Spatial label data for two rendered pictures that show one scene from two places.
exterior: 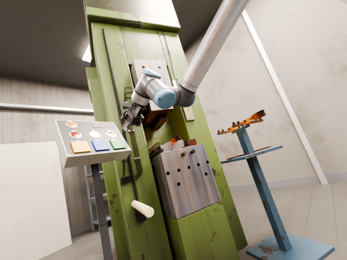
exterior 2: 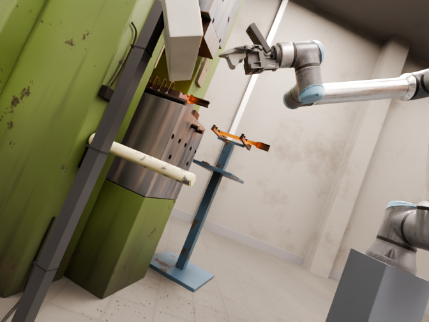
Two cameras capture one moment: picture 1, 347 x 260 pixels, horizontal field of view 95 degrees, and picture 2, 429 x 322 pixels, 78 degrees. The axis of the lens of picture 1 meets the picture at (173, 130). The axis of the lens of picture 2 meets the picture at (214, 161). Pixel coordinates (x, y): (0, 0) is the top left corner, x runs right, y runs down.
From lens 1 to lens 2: 89 cm
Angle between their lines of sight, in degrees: 48
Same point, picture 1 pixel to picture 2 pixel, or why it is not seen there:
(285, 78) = (246, 115)
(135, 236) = (62, 185)
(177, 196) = not seen: hidden behind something
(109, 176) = (12, 36)
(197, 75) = (330, 100)
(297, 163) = (188, 196)
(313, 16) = not seen: hidden behind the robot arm
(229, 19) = (380, 96)
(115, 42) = not seen: outside the picture
